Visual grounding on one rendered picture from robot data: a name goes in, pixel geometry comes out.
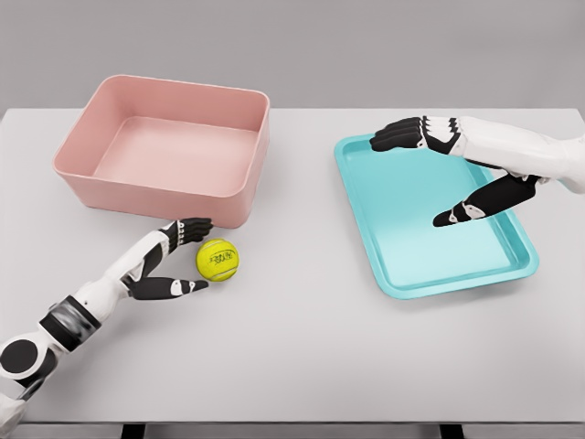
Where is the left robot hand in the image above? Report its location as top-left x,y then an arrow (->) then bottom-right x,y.
102,217 -> 215,302

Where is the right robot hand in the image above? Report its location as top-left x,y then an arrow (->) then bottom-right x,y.
369,115 -> 564,229

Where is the yellow tennis ball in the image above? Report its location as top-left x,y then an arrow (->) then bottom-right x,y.
196,238 -> 240,283

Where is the blue plastic tray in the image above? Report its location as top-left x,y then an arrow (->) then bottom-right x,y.
333,134 -> 540,301

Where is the pink plastic basket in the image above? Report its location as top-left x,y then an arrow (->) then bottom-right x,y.
52,75 -> 271,230

